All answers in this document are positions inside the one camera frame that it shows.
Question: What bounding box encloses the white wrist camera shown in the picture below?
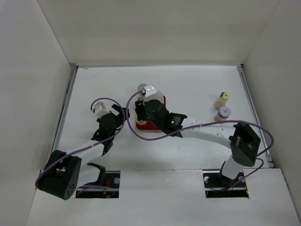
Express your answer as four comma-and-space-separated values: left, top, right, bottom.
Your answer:
143, 84, 158, 102
92, 102, 110, 118

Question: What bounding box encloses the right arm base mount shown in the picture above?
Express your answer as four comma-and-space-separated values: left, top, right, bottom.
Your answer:
203, 170, 249, 198

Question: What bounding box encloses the small silver lid jar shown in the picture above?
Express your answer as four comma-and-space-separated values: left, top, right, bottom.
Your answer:
136, 121, 147, 125

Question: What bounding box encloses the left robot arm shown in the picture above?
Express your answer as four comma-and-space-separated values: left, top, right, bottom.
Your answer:
35, 102, 128, 200

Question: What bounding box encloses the yellow cap condiment bottle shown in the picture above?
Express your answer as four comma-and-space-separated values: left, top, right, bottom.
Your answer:
214, 92, 230, 110

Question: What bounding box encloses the purple cable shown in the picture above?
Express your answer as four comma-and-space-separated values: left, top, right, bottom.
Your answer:
126, 90, 275, 184
34, 97, 130, 189

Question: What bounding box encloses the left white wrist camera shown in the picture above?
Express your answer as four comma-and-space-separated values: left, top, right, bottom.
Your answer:
92, 102, 110, 118

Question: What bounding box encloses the aluminium frame rail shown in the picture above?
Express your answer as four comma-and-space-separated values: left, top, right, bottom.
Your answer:
52, 63, 79, 150
237, 65, 275, 168

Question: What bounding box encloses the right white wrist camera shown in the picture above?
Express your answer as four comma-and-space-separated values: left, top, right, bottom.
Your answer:
143, 84, 158, 102

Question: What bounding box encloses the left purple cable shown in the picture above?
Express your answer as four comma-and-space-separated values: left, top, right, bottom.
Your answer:
34, 97, 130, 189

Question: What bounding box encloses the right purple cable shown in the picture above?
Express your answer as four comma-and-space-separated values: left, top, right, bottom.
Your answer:
126, 90, 275, 184

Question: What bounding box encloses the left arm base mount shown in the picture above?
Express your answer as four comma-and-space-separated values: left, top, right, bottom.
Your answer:
75, 162, 121, 199

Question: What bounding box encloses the left aluminium frame rail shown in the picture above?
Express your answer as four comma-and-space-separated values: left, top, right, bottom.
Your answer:
52, 63, 79, 150

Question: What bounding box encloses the pink jar red label lid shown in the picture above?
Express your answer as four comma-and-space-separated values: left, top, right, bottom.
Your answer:
214, 106, 231, 122

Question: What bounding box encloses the right aluminium frame rail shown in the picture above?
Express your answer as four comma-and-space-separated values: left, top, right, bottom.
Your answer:
237, 65, 275, 168

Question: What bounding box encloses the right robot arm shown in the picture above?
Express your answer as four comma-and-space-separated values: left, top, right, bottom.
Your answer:
135, 100, 261, 186

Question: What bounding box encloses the blue label silver cap bottle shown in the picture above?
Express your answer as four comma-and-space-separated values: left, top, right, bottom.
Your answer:
157, 91, 164, 102

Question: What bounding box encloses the red tray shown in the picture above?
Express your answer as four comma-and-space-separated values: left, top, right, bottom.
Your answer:
135, 99, 160, 131

